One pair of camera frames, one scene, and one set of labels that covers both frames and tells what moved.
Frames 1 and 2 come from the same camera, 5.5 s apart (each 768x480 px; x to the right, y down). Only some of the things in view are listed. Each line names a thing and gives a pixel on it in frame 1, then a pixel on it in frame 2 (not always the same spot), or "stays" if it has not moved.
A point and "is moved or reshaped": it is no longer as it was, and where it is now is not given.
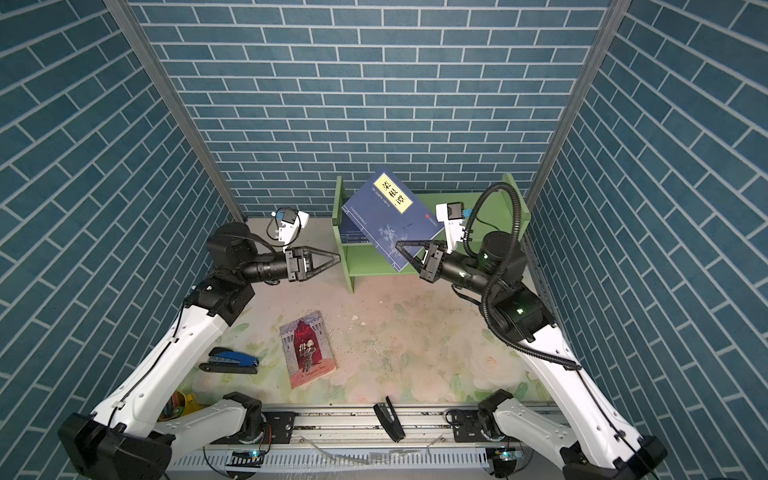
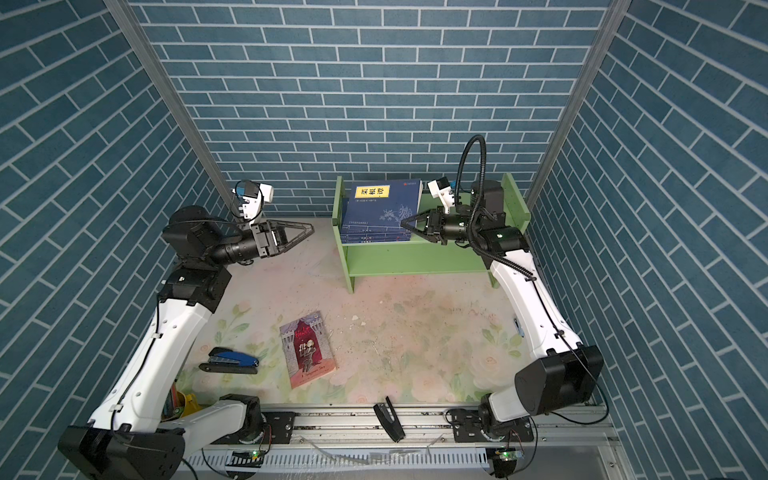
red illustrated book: [307, 349] stays
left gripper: [297, 264] → [267, 239]
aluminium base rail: [371, 442] stays
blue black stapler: [224, 359] stays
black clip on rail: [390, 419] stays
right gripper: [431, 264] → [436, 225]
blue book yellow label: [388, 215] is moved or reshaped
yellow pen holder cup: [178, 405] stays
